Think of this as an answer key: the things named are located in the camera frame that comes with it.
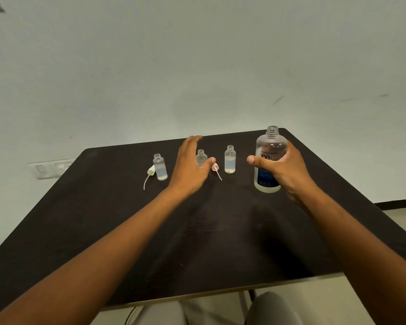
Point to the metal table leg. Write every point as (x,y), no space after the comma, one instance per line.
(252,295)

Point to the black skirting board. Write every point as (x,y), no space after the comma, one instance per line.
(397,203)

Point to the person's right thumb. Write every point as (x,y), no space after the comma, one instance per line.
(259,162)

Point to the large clear bottle blue label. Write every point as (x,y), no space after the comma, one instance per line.
(270,145)

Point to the small clear plastic bottle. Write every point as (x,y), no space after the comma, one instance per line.
(230,160)
(201,156)
(160,167)

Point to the white spray pump cap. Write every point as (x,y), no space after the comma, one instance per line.
(151,170)

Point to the person's left forearm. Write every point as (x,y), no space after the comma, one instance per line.
(98,260)

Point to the person's right leg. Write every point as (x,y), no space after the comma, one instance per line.
(274,309)

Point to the person's right hand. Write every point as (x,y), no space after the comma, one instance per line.
(291,174)

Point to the pink spray pump cap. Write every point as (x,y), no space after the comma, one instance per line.
(215,167)

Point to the person's right forearm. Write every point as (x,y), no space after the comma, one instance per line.
(362,257)

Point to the white wall switch plate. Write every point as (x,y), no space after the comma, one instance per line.
(49,169)

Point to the person's left thumb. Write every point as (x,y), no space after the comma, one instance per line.
(208,166)

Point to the person's left hand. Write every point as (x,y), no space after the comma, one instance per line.
(187,172)

